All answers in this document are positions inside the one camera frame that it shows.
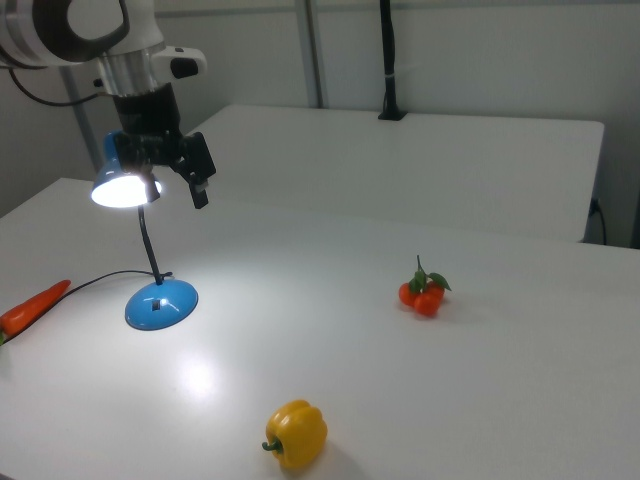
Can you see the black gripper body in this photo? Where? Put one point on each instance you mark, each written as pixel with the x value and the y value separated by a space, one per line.
pixel 150 120

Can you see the blue desk lamp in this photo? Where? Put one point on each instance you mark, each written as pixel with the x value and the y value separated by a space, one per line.
pixel 160 307

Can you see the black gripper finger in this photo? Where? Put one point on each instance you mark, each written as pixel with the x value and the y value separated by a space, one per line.
pixel 151 187
pixel 199 192

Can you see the grey metal frame post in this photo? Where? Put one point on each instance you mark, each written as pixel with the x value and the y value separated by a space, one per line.
pixel 316 55
pixel 82 135

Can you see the toy tangerine cluster with leaves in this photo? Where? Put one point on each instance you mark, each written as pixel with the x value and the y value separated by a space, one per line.
pixel 425 300

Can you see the yellow toy bell pepper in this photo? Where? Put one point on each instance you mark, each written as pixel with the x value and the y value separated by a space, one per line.
pixel 297 435

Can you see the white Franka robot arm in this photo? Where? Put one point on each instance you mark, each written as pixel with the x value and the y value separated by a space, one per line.
pixel 140 30

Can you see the black camera pole with clamp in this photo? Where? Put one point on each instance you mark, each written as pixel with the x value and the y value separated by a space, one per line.
pixel 389 60

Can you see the orange toy carrot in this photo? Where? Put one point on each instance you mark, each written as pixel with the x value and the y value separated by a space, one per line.
pixel 35 305

